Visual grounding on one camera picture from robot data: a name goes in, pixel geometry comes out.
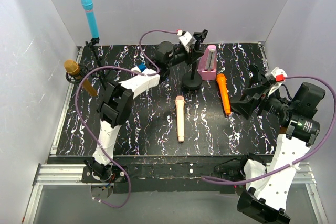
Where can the orange microphone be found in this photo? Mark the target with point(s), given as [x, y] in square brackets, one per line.
[221, 81]

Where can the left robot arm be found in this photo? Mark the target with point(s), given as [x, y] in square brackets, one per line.
[117, 101]

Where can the blue and white block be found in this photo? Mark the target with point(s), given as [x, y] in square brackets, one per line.
[139, 68]

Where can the gold microphone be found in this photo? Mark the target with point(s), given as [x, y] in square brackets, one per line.
[78, 75]

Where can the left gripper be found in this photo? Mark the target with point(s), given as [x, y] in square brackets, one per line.
[193, 48]

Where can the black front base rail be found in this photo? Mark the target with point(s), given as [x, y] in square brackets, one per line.
[159, 173]

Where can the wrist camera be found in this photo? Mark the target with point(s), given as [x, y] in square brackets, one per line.
[186, 39]
[276, 77]

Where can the black tripod mic stand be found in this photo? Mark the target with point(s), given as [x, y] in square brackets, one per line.
[100, 74]

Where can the pink metronome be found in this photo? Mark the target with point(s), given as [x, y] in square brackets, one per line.
[207, 67]

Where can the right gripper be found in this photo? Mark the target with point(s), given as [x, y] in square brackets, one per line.
[258, 98]

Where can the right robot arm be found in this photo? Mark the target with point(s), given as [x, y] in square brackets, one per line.
[265, 196]

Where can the pink microphone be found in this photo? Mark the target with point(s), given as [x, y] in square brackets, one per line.
[179, 103]

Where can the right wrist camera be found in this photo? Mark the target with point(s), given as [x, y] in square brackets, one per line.
[276, 77]

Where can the blue microphone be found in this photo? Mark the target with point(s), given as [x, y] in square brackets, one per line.
[88, 7]

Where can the shock-mount tripod mic stand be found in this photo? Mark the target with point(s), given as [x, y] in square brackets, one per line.
[78, 73]

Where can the black round-base mic stand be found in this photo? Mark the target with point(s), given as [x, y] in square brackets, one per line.
[192, 80]

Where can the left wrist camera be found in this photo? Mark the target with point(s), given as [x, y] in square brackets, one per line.
[186, 39]

